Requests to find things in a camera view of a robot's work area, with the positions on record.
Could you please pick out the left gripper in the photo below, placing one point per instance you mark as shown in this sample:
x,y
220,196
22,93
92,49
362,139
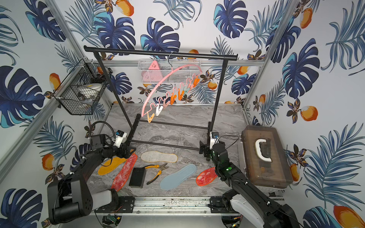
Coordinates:
x,y
125,151

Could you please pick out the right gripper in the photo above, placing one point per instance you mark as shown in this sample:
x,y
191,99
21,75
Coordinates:
x,y
206,147

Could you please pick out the orange insole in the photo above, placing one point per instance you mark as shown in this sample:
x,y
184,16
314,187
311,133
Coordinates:
x,y
110,165

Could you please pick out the beige yellow-edged insole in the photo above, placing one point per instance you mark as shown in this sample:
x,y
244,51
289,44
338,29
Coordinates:
x,y
156,156

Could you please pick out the red patterned insole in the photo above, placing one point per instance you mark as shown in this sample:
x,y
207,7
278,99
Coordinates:
x,y
206,177
123,176

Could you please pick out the light blue insole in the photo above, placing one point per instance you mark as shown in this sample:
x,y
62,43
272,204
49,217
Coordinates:
x,y
172,181

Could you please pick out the black clothes rack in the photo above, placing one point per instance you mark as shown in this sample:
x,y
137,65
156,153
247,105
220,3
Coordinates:
x,y
224,58

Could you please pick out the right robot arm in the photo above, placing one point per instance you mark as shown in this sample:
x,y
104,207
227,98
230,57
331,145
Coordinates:
x,y
244,197

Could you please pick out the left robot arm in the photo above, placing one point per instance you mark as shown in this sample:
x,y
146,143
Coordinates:
x,y
74,184

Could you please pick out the pink clip hanger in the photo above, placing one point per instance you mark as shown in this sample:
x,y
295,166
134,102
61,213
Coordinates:
x,y
168,88

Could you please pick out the small black box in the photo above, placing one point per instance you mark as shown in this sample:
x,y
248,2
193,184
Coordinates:
x,y
137,177

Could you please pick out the yellow clothes peg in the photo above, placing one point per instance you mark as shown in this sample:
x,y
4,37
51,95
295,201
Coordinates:
x,y
150,117

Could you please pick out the white clothes peg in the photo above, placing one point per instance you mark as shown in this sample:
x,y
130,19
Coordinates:
x,y
159,109

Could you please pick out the brown plastic toolbox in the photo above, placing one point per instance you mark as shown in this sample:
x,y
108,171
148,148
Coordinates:
x,y
262,158

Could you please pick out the orange clothes peg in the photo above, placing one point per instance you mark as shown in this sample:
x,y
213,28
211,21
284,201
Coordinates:
x,y
196,81

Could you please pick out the white bowl in basket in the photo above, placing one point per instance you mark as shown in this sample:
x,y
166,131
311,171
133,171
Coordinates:
x,y
89,91

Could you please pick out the pink triangle item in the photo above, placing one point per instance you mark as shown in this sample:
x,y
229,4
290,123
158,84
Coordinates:
x,y
153,74

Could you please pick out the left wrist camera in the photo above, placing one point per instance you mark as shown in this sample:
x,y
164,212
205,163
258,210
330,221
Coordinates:
x,y
120,138

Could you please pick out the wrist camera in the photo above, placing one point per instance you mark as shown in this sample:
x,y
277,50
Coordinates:
x,y
120,138
213,139

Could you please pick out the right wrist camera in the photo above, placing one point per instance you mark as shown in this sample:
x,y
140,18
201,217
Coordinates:
x,y
213,139

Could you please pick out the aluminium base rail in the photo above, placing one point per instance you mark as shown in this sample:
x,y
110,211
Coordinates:
x,y
171,205

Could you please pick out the black wire basket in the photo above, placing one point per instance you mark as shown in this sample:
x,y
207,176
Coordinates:
x,y
82,73

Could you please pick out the clear wall shelf basket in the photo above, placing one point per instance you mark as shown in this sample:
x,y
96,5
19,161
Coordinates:
x,y
174,71

